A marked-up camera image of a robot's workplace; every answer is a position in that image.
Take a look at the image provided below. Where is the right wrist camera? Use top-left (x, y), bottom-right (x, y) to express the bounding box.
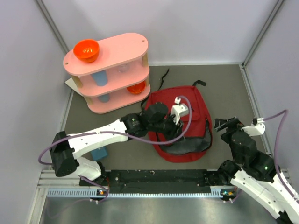
top-left (242, 118), bottom-right (266, 137)

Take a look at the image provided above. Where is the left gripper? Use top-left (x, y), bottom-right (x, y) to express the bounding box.
top-left (148, 113), bottom-right (185, 144)

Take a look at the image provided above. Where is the blue plastic cup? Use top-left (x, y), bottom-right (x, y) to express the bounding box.
top-left (91, 70), bottom-right (108, 86)

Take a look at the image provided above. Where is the white slotted cable duct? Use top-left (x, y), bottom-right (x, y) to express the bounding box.
top-left (47, 185), bottom-right (225, 198)

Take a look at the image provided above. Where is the white paper sheet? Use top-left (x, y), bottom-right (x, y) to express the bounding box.
top-left (64, 78), bottom-right (81, 95)

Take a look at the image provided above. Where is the red backpack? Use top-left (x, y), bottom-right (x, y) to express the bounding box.
top-left (141, 80), bottom-right (213, 163)

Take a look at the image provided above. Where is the orange bowl on top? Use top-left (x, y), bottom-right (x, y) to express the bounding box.
top-left (73, 39), bottom-right (100, 63)

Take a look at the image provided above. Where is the orange bowl lower shelf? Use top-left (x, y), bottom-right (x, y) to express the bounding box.
top-left (127, 81), bottom-right (146, 95)

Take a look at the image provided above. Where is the pink three-tier wooden shelf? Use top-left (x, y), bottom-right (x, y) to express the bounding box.
top-left (63, 33), bottom-right (150, 114)

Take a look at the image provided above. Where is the aluminium frame rail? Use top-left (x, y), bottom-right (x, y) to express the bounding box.
top-left (37, 170), bottom-right (80, 188)

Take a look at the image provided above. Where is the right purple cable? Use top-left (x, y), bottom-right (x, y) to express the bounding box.
top-left (224, 109), bottom-right (299, 203)

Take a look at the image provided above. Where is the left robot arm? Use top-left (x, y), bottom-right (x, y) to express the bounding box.
top-left (50, 102), bottom-right (189, 185)

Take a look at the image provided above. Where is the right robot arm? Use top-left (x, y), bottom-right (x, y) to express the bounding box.
top-left (214, 117), bottom-right (299, 224)

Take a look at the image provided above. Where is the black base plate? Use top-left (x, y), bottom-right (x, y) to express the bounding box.
top-left (79, 169), bottom-right (232, 194)

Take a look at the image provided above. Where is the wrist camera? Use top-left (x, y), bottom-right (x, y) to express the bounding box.
top-left (242, 118), bottom-right (266, 137)
top-left (170, 97), bottom-right (189, 125)

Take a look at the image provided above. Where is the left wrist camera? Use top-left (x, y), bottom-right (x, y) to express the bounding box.
top-left (170, 97), bottom-right (189, 125)

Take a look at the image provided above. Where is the clear plastic cup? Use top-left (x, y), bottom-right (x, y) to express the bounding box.
top-left (118, 64), bottom-right (129, 73)

